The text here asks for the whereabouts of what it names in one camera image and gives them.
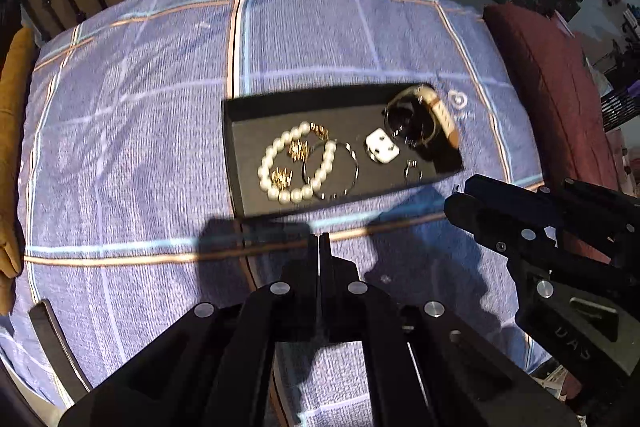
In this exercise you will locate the gold leaf earring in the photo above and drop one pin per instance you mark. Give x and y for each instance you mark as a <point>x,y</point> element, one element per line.
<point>281,178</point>
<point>299,149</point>

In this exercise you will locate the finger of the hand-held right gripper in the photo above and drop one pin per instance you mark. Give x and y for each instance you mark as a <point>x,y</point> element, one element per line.
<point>490,217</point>
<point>600,204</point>

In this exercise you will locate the black glossy bar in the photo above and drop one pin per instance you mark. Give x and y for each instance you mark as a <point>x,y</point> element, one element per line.
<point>57,347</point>

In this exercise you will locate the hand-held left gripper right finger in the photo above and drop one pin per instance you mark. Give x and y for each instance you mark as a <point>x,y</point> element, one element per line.
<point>337,302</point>

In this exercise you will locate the mustard yellow cushion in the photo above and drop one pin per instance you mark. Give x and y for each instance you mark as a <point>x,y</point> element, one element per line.
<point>12,147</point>

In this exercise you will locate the white earring card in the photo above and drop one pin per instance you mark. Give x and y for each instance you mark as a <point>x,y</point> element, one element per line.
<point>382,146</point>

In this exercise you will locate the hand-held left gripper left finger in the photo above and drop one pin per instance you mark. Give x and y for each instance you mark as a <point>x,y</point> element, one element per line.
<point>300,297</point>

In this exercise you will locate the maroon cushion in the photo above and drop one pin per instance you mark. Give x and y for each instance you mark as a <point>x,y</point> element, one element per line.
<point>550,82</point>

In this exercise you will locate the thin silver bangle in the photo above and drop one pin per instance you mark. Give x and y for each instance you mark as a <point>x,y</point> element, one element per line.
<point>354,169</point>

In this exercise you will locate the black box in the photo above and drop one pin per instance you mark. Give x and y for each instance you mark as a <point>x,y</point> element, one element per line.
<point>350,122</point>

